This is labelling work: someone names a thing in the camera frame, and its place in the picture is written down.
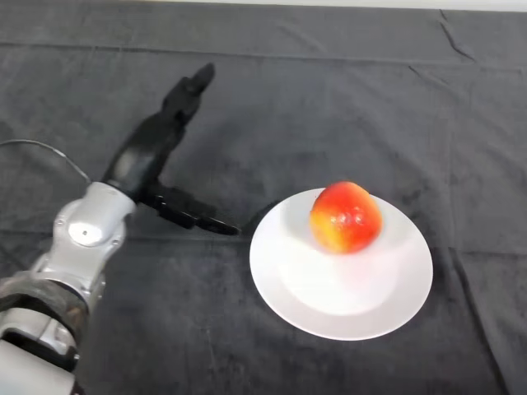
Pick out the black velvet cloth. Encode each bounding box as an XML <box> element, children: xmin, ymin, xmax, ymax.
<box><xmin>0</xmin><ymin>0</ymin><xmax>527</xmax><ymax>395</ymax></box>

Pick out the white round plate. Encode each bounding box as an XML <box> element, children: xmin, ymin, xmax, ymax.
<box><xmin>249</xmin><ymin>187</ymin><xmax>434</xmax><ymax>342</ymax></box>

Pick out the red yellow apple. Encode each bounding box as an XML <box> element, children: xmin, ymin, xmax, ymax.
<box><xmin>309</xmin><ymin>180</ymin><xmax>384</xmax><ymax>256</ymax></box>

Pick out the thin grey wrist cable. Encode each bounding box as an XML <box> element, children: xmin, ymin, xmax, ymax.
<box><xmin>0</xmin><ymin>139</ymin><xmax>91</xmax><ymax>184</ymax></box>

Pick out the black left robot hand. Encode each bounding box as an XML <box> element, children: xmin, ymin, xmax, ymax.
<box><xmin>100</xmin><ymin>62</ymin><xmax>240</xmax><ymax>237</ymax></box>

